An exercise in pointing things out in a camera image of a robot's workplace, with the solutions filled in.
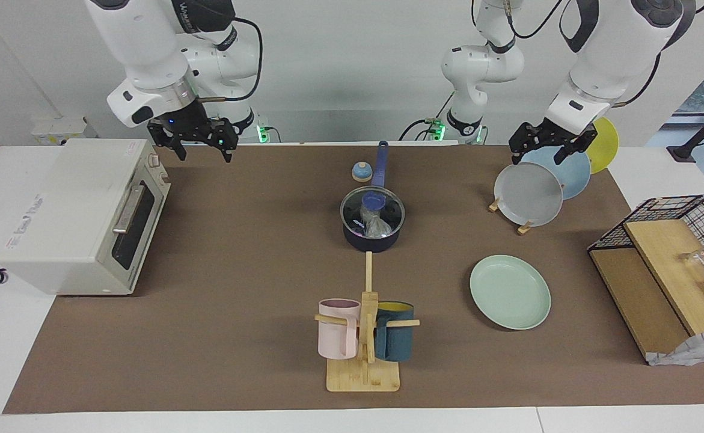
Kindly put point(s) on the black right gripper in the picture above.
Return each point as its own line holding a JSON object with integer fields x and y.
{"x": 192, "y": 123}

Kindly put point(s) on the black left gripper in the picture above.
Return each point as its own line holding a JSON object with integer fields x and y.
{"x": 559, "y": 132}

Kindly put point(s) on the glass lid with blue knob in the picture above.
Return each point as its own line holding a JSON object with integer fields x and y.
{"x": 373, "y": 199}

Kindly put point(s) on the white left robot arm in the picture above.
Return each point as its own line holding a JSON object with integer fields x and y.
{"x": 610, "y": 54}

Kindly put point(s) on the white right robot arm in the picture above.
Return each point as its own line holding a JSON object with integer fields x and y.
{"x": 141, "y": 42}

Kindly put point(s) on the light blue plate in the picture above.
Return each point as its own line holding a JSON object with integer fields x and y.
{"x": 574, "y": 174}

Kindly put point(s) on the grey plate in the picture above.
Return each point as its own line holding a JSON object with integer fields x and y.
{"x": 529, "y": 195}

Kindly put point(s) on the yellow plate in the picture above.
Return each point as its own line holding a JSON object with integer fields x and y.
{"x": 605, "y": 144}

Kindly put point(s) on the wooden plate rack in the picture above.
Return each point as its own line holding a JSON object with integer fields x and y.
{"x": 526, "y": 228}

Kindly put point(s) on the light green plate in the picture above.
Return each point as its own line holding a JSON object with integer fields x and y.
{"x": 510, "y": 293}

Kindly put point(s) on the white power strip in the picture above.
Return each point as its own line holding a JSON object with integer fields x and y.
{"x": 57, "y": 129}

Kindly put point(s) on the white toaster oven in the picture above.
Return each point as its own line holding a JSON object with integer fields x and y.
{"x": 63, "y": 210}

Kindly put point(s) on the light wooden cutting board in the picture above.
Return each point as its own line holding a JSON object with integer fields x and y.
{"x": 670, "y": 270}

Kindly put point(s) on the clear glass cup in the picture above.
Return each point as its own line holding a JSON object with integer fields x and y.
{"x": 700, "y": 264}

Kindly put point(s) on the brown table mat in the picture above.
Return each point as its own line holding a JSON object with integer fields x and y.
{"x": 237, "y": 361}

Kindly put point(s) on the pink mug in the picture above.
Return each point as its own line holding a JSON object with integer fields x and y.
{"x": 336, "y": 337}

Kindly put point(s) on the teal mug with yellow inside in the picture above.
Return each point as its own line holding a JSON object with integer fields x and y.
{"x": 397, "y": 343}

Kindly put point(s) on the grey crumpled bag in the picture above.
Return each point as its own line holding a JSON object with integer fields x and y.
{"x": 694, "y": 349}

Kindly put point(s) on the wooden mug rack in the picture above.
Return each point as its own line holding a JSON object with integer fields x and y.
{"x": 364, "y": 379}

